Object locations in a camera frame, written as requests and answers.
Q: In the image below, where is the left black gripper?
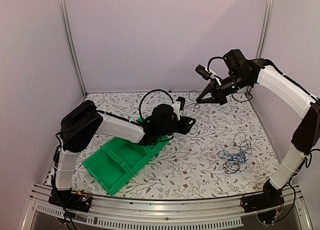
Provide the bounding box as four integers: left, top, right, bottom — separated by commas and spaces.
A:
157, 116, 196, 138

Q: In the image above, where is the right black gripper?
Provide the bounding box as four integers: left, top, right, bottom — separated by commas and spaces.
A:
196, 71, 252, 105

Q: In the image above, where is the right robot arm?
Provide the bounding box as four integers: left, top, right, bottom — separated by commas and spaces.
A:
195, 49, 320, 208

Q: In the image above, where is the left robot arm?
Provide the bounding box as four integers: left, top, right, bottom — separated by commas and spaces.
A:
51, 97, 196, 207

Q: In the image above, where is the floral patterned table mat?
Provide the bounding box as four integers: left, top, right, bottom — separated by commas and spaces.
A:
87, 90, 280, 200

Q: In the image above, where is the green three-compartment bin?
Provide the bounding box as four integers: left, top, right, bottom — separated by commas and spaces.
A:
81, 117, 170, 197

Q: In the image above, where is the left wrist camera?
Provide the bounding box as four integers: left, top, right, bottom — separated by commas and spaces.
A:
172, 96, 186, 121

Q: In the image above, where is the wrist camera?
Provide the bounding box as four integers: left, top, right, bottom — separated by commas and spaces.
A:
172, 96, 186, 121
195, 64, 222, 86

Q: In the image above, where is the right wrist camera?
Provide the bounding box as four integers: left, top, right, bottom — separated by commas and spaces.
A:
195, 64, 222, 86

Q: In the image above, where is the blue cable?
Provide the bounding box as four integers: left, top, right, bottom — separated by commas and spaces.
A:
217, 149, 250, 166

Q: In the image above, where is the front aluminium rail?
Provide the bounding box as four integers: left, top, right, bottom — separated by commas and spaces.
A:
21, 183, 316, 230

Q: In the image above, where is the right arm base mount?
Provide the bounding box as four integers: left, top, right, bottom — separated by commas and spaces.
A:
240, 190, 285, 213

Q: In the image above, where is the right aluminium frame post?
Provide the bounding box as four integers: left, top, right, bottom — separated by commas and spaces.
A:
255, 0, 274, 58

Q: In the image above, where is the aluminium frame post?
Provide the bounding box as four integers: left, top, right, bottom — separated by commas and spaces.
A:
255, 0, 274, 58
58, 0, 88, 97

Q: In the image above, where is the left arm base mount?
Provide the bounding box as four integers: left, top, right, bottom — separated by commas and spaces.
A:
48, 189, 92, 213

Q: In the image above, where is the left aluminium frame post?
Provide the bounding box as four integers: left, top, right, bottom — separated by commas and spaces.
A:
58, 0, 88, 97

